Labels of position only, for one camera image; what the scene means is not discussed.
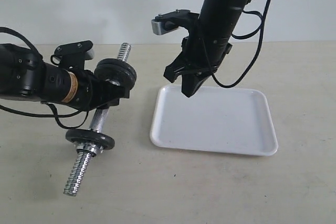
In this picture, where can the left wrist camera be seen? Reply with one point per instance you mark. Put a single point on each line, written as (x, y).
(73, 55)

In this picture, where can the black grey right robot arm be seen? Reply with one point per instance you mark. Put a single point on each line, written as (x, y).
(218, 18)

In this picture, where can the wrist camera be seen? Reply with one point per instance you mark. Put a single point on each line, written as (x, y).
(168, 22)
(73, 55)

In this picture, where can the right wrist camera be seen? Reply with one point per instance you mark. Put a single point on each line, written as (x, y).
(168, 22)

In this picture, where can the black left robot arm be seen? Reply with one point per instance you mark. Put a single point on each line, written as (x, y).
(26, 77)

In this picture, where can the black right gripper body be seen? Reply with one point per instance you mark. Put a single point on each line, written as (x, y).
(212, 49)

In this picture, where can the chrome star collar nut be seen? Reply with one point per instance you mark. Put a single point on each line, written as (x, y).
(91, 148)

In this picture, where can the white rectangular plastic tray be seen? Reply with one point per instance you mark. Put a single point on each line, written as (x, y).
(233, 121)

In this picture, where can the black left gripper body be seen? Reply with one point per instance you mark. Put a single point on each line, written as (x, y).
(88, 95)

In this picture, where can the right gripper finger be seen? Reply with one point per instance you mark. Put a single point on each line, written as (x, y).
(178, 67)
(192, 82)

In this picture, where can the chrome threaded dumbbell bar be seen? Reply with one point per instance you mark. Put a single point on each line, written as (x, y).
(98, 120)

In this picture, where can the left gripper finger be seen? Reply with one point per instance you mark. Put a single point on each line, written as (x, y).
(103, 104)
(110, 91)

